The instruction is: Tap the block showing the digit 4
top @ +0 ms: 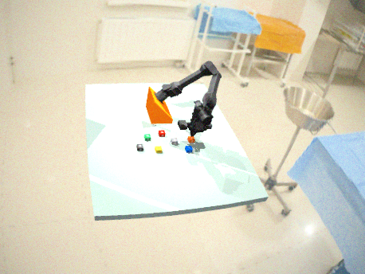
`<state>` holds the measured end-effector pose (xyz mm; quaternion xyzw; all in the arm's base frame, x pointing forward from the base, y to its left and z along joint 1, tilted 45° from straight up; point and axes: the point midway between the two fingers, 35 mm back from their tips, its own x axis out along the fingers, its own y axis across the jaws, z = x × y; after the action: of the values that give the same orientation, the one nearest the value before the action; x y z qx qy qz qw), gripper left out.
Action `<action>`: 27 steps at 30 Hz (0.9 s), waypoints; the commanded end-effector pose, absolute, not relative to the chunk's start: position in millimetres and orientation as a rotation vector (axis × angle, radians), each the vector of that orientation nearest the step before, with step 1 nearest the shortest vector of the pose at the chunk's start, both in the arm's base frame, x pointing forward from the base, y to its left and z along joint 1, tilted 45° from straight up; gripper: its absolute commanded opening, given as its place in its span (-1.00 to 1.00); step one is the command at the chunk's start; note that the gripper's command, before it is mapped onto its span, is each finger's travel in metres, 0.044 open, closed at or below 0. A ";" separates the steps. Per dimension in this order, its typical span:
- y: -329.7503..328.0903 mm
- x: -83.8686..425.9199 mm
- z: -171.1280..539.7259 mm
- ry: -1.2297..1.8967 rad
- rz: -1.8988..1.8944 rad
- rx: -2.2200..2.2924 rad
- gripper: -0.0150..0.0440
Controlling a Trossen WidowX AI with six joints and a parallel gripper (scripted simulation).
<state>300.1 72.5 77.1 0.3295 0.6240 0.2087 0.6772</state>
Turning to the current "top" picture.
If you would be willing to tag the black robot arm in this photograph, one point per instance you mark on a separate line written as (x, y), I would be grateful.
(202, 110)

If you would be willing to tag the blue block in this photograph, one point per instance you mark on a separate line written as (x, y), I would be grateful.
(188, 149)

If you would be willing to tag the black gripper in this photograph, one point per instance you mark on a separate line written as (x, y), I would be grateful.
(183, 125)

